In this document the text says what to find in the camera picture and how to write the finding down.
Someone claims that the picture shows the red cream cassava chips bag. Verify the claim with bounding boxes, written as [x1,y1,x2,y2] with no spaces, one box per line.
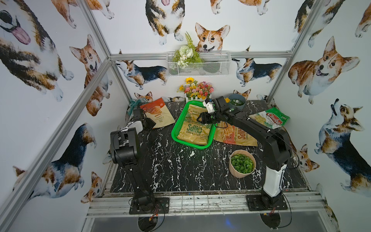
[140,98,175,129]

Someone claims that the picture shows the tan balsamico tomato chips bag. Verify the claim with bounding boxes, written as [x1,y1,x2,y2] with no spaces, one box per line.
[214,122,258,147]

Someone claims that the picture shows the tan kettle chips bag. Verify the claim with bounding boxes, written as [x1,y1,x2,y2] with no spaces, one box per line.
[177,104,212,146]

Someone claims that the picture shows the green Chuba cassava chips bag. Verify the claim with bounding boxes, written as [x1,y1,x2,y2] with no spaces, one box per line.
[249,107,290,129]

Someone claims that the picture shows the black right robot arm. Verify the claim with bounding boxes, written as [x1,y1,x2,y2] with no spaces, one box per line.
[197,97,292,211]

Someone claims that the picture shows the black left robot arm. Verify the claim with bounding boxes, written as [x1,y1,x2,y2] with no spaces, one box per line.
[110,108,156,213]

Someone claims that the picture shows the green plastic basket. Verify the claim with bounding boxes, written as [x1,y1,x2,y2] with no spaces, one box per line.
[171,101,216,150]

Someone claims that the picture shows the teal green cloth item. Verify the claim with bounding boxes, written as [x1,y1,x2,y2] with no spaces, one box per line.
[127,98,147,117]

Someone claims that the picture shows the colourful flowers in white fence planter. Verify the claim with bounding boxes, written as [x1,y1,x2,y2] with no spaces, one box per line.
[177,77,214,102]

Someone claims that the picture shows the blue pot with yellow flowers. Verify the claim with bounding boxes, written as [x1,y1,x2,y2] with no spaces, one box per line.
[225,94,246,111]

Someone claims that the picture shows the paper bowl of green leaves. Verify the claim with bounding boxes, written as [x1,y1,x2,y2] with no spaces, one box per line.
[229,150,257,178]

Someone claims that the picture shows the white green artificial plant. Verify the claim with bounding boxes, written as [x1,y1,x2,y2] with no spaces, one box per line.
[172,32,204,69]

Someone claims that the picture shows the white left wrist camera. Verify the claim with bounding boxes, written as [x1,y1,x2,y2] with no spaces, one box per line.
[120,120,144,134]

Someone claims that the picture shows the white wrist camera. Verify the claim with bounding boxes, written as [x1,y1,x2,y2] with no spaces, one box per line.
[120,120,144,134]
[203,98,215,114]

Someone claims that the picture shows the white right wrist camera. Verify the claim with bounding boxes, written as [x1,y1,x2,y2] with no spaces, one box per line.
[203,98,215,114]

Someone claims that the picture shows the white wire wall basket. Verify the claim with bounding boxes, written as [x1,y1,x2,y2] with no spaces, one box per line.
[166,51,231,77]

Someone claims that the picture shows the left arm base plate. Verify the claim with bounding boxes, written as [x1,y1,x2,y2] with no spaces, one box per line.
[129,197,170,215]

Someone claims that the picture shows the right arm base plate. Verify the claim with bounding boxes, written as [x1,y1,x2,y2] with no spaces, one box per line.
[246,193,288,211]

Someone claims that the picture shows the aluminium frame rails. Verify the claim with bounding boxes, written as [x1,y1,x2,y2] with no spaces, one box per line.
[0,0,322,215]

